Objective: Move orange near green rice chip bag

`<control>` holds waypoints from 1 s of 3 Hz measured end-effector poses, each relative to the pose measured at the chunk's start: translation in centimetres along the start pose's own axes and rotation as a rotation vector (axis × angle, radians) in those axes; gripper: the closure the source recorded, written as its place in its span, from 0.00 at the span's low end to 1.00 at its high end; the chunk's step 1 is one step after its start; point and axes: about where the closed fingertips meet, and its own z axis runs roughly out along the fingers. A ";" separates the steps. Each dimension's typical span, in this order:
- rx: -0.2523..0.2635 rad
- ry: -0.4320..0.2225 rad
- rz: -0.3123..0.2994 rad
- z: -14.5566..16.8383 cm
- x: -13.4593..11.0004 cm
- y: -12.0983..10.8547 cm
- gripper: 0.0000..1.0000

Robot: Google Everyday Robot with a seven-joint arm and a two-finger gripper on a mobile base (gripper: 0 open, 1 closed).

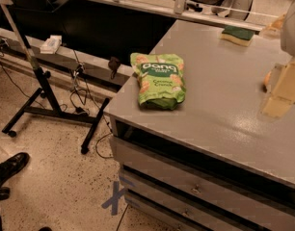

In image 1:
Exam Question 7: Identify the grey drawer cabinet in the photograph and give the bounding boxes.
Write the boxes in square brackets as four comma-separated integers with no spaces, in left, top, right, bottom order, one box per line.
[109,115,295,231]

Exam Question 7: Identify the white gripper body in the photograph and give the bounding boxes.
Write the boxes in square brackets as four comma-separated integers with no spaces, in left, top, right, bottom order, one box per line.
[281,1,295,57]

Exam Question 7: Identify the white tissue pack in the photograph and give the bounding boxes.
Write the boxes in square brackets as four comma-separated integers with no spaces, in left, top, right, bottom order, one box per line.
[40,36,62,54]

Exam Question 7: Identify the black rolling stand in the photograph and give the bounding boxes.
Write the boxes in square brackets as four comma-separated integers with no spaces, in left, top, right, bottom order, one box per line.
[0,0,111,156]

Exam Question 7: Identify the green rice chip bag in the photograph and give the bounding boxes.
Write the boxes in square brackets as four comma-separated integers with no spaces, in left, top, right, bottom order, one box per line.
[130,53,186,110]

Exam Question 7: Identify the black cables on floor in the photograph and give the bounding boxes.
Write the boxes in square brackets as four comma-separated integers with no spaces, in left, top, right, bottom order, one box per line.
[0,38,115,160]

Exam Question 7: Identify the orange fruit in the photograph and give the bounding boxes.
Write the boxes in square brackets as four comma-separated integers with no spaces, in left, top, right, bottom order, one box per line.
[263,71,271,92]

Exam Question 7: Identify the black leather shoe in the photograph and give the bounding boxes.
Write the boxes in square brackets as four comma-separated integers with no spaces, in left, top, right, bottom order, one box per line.
[0,152,30,188]

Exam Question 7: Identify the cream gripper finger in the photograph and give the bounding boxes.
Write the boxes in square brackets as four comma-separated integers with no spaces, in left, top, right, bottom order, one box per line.
[260,58,295,118]
[271,14,285,30]

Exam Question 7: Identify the green and yellow sponge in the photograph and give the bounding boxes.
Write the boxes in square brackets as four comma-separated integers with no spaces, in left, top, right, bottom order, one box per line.
[221,26,255,47]

